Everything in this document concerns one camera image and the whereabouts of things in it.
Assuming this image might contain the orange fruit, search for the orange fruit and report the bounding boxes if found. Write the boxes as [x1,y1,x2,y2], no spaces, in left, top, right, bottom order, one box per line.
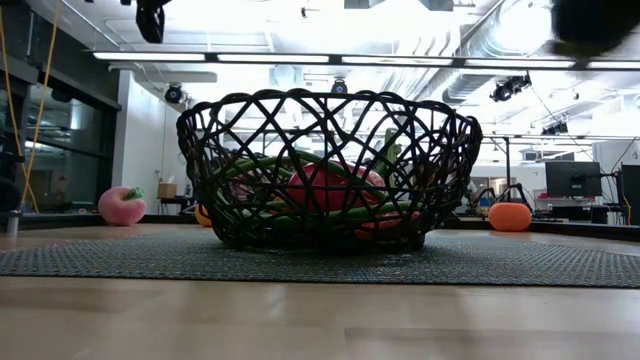
[488,202,533,233]

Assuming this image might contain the red yellow mango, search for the red yellow mango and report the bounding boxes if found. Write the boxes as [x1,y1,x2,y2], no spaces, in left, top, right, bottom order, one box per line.
[287,160,387,214]

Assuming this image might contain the overhead light bar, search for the overhead light bar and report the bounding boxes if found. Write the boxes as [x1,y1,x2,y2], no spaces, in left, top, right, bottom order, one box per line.
[92,50,640,72]

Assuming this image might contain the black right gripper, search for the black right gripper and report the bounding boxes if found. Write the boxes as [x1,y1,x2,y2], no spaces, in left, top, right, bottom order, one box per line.
[549,0,640,57]

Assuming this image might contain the yellow cable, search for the yellow cable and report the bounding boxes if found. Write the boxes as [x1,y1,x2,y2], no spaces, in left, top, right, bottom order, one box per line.
[0,0,62,215]

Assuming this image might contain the black wire basket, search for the black wire basket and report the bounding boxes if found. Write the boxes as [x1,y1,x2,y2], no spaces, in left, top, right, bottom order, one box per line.
[175,88,484,251]

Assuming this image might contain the grey woven placemat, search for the grey woven placemat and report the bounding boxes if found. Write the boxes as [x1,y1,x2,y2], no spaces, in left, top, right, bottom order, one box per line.
[0,230,640,290]

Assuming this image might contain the black computer monitor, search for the black computer monitor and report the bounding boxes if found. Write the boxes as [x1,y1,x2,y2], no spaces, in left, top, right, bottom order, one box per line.
[619,163,640,226]
[544,160,603,199]

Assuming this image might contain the yellow orange lemon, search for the yellow orange lemon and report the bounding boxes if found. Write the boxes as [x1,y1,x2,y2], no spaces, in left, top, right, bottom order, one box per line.
[194,203,214,228]

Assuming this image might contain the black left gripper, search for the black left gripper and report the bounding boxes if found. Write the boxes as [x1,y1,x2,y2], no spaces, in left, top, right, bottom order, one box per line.
[135,0,167,45]

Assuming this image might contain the black track light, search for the black track light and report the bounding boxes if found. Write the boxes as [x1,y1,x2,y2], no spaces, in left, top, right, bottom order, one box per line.
[489,74,533,104]

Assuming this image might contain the pink peach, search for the pink peach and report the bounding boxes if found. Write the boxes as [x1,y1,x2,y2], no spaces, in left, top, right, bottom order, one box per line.
[97,186,148,227]

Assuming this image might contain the silver ventilation duct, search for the silver ventilation duct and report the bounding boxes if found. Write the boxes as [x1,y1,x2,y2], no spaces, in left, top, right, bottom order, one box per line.
[441,0,556,105]

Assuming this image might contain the black aluminium table frame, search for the black aluminium table frame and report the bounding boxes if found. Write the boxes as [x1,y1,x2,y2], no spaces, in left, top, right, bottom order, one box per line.
[0,212,640,243]

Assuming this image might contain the black background robot arms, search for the black background robot arms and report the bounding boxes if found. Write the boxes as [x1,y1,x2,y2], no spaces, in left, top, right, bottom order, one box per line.
[469,181,535,217]

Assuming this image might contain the green long bean bundle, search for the green long bean bundle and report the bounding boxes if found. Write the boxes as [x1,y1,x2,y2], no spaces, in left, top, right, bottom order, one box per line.
[214,127,426,234]

